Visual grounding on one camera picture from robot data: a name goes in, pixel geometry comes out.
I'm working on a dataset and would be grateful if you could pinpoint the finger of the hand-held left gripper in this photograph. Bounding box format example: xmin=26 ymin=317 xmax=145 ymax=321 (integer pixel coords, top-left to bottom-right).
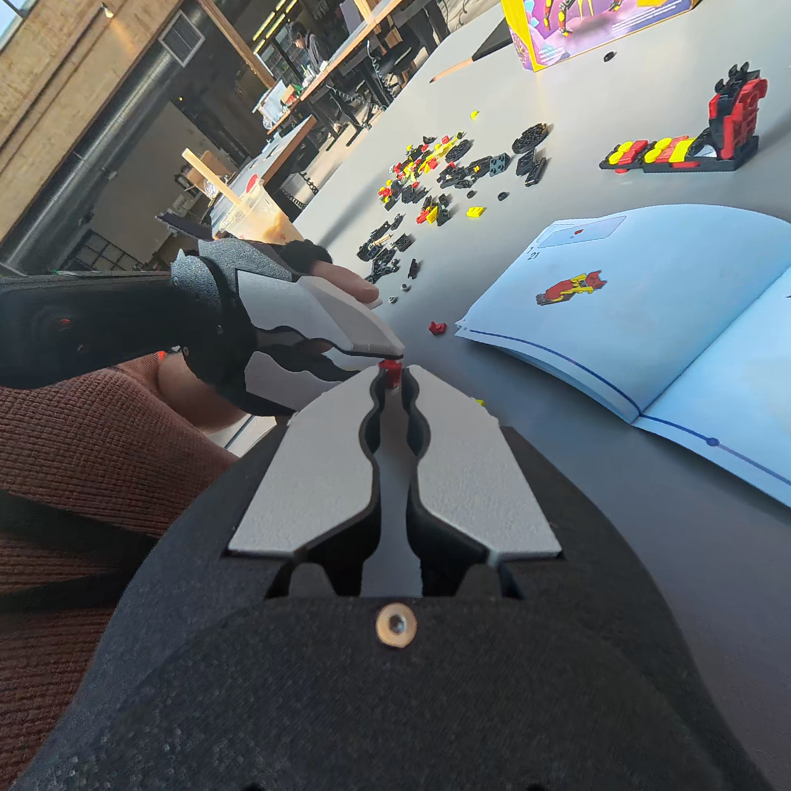
xmin=243 ymin=328 xmax=379 ymax=416
xmin=236 ymin=272 xmax=407 ymax=362

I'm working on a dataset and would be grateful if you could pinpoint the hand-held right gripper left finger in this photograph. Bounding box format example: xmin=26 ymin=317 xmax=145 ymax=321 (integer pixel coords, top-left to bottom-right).
xmin=227 ymin=365 xmax=383 ymax=563

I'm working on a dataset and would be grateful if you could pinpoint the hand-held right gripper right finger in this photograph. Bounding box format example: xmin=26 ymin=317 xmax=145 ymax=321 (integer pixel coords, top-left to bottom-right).
xmin=400 ymin=365 xmax=563 ymax=567

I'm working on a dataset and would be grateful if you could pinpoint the person's left forearm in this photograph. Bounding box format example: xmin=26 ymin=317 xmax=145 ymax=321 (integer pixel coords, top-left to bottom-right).
xmin=0 ymin=361 xmax=243 ymax=501

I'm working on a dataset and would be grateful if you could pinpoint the grey desk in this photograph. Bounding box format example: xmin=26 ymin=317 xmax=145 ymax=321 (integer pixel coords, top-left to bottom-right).
xmin=225 ymin=0 xmax=791 ymax=773

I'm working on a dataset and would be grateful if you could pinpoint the person's left hand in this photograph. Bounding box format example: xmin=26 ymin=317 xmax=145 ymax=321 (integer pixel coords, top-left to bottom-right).
xmin=154 ymin=262 xmax=381 ymax=433

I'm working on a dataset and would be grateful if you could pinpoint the iced coffee plastic cup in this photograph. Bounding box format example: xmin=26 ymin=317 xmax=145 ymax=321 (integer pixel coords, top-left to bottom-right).
xmin=213 ymin=178 xmax=305 ymax=245

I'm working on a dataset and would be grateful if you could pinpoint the pile of loose toy bricks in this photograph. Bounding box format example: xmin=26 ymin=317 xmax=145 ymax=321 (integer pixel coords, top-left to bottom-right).
xmin=355 ymin=122 xmax=551 ymax=305

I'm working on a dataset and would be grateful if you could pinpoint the blue instruction booklet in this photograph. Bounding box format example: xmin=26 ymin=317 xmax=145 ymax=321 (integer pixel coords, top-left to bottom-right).
xmin=455 ymin=204 xmax=791 ymax=508

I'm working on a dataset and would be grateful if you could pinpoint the wooden pencil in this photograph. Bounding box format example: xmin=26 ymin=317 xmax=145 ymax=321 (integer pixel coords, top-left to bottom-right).
xmin=429 ymin=54 xmax=477 ymax=85

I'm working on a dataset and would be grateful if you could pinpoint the long wooden background table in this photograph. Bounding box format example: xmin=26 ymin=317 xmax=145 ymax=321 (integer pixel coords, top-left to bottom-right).
xmin=266 ymin=0 xmax=446 ymax=149

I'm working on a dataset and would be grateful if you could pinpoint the person's brown sweater torso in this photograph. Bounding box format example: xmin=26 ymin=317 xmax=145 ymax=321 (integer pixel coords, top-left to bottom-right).
xmin=0 ymin=525 xmax=161 ymax=787

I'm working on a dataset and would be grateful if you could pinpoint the purple yellow toy box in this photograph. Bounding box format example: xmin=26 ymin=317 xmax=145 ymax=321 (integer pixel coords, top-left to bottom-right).
xmin=501 ymin=0 xmax=693 ymax=73

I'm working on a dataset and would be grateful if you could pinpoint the long black red brick model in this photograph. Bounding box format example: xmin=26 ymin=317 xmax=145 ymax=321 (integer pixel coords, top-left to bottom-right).
xmin=599 ymin=62 xmax=769 ymax=174

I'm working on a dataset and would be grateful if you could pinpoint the grey metal duct pipe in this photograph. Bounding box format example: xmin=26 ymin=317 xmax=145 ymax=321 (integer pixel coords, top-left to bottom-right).
xmin=0 ymin=46 xmax=186 ymax=269

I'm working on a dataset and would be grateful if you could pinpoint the wall vent grille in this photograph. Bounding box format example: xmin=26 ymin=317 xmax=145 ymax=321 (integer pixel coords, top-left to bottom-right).
xmin=158 ymin=11 xmax=206 ymax=66

